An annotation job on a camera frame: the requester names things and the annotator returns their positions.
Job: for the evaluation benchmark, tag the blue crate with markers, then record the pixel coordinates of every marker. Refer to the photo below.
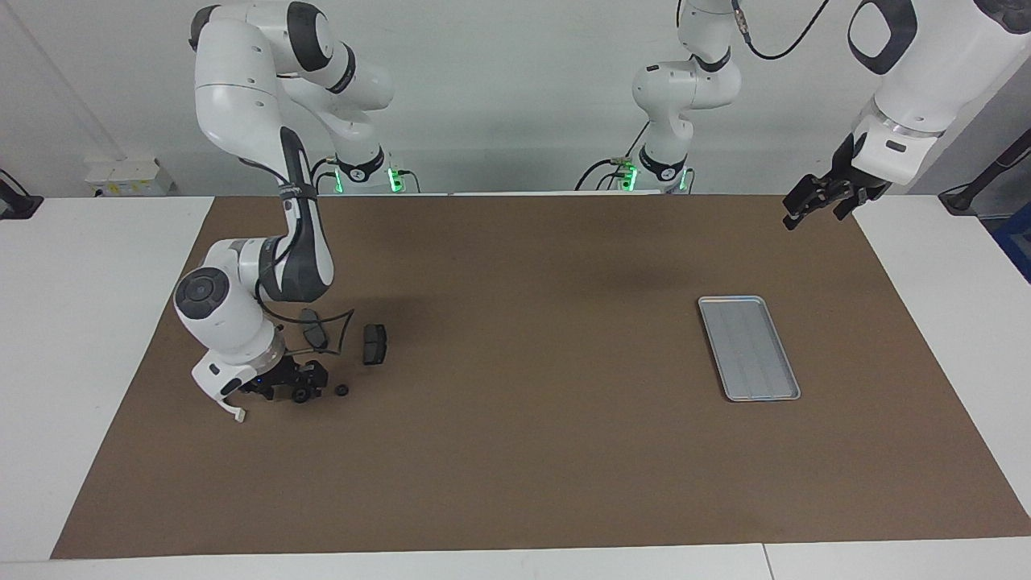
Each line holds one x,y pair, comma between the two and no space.
1016,242

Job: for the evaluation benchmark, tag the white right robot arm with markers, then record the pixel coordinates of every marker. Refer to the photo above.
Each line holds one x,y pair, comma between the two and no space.
233,97

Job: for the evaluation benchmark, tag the short dark brake pad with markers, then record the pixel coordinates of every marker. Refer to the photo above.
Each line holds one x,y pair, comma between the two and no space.
374,345

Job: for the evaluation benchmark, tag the brown table mat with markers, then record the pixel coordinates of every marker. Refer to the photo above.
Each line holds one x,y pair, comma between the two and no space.
515,467

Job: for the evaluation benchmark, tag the long dark brake pad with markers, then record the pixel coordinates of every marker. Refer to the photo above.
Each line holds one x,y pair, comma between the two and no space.
312,330

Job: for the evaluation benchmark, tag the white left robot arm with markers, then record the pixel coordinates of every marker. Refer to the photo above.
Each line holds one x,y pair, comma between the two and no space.
926,80

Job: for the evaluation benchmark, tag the black stand with pole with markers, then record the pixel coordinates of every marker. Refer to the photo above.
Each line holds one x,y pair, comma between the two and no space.
970,193

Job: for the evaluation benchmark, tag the black clamp mount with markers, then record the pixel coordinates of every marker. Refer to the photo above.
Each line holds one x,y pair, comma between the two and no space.
18,205

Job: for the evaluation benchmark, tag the silver metal tray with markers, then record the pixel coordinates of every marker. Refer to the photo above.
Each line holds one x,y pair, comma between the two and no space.
749,350

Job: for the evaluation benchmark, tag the white box with labels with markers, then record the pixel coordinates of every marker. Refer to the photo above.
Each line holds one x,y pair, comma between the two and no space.
129,177

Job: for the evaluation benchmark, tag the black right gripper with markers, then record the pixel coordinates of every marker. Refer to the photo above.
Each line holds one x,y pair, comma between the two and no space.
278,380

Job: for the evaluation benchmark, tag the white semicircular bracket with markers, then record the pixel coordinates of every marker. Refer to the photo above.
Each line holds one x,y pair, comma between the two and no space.
235,412

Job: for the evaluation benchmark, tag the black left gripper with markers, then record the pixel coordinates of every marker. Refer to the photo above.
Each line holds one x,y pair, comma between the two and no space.
854,173

